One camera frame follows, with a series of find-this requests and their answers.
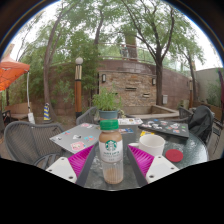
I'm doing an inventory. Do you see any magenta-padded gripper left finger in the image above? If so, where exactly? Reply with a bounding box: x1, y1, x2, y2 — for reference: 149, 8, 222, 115
45, 144, 99, 188

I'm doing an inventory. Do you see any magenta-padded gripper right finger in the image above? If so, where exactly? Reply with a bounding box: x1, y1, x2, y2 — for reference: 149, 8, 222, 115
126, 144, 181, 188

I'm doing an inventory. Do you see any green-capped coffee drink bottle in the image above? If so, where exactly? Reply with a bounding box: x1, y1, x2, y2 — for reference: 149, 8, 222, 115
98, 119, 124, 185

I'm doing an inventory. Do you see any flat round red coaster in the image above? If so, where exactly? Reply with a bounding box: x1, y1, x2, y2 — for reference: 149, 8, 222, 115
165, 148, 185, 163

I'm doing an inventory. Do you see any white mug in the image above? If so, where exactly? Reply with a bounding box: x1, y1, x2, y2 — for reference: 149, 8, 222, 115
128, 133, 166, 158

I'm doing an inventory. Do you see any silver laptop with stickers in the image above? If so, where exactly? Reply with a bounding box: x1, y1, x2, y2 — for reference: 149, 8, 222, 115
49, 122, 102, 155

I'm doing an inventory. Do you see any yellow card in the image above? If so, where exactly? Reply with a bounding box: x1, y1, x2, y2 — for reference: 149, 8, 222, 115
139, 130, 156, 138

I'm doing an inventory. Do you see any black laptop with stickers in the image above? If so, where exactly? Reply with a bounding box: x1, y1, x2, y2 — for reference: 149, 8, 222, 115
138, 118, 190, 139

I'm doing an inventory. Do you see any colourful sticker card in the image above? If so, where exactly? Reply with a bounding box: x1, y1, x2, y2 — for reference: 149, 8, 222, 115
119, 127, 135, 135

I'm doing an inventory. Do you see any white booklet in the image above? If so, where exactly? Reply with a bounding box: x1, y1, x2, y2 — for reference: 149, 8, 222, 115
117, 117, 144, 127

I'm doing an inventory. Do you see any blue yellow striped bollard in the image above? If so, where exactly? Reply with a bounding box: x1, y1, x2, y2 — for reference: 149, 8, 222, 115
43, 102, 52, 122

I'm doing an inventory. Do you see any black jacket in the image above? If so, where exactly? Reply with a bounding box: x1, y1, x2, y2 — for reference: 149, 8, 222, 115
187, 105, 215, 144

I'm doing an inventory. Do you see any white umbrella pole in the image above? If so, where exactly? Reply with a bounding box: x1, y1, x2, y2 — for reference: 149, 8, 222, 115
25, 71, 36, 125

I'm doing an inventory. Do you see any wooden bench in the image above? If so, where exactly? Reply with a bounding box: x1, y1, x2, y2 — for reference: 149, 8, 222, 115
4, 101, 29, 121

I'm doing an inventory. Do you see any potted green plant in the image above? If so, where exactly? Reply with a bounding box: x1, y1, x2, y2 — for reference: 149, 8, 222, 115
91, 87, 123, 122

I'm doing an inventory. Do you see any orange patio umbrella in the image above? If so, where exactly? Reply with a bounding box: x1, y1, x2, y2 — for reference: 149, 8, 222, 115
0, 43, 31, 92

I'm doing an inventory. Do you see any wooden globe lamp post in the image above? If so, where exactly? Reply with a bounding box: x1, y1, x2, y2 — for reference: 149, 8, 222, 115
74, 56, 84, 118

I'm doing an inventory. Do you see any slim wooden lamp post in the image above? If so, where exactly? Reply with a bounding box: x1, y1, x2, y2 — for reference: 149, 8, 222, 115
188, 78, 195, 109

